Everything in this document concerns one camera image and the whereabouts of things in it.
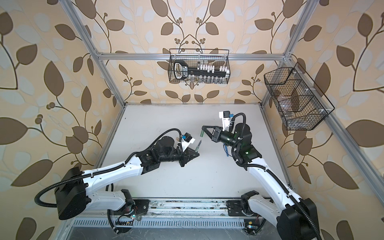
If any aluminium frame back bar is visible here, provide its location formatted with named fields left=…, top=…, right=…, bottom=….
left=95, top=52, right=286, bottom=61

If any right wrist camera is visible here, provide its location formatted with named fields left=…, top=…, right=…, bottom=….
left=219, top=111, right=234, bottom=132

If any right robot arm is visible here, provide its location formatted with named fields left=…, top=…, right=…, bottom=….
left=202, top=111, right=322, bottom=240

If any side wire basket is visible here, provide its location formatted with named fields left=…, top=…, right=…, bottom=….
left=264, top=63, right=335, bottom=131

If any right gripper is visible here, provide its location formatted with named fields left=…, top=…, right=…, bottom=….
left=203, top=125, right=241, bottom=151

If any back wire basket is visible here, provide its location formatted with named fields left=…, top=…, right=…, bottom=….
left=168, top=48, right=231, bottom=85

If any black tool with sockets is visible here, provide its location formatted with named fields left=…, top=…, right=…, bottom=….
left=169, top=60, right=231, bottom=80

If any green pen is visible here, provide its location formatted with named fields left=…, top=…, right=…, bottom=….
left=195, top=140, right=202, bottom=153

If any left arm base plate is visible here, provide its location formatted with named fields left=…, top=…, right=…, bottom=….
left=112, top=199, right=150, bottom=216

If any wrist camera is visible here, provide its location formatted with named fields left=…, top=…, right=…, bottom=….
left=219, top=111, right=234, bottom=132
left=180, top=133, right=196, bottom=152

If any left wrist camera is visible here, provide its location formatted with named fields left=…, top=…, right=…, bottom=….
left=180, top=133, right=196, bottom=152

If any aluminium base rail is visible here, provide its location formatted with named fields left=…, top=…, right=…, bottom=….
left=65, top=196, right=267, bottom=233

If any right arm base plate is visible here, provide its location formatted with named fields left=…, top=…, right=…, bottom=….
left=226, top=200, right=268, bottom=218

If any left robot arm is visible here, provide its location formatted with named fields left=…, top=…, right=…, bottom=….
left=34, top=128, right=200, bottom=220

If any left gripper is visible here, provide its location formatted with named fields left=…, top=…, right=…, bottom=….
left=158, top=146, right=201, bottom=167

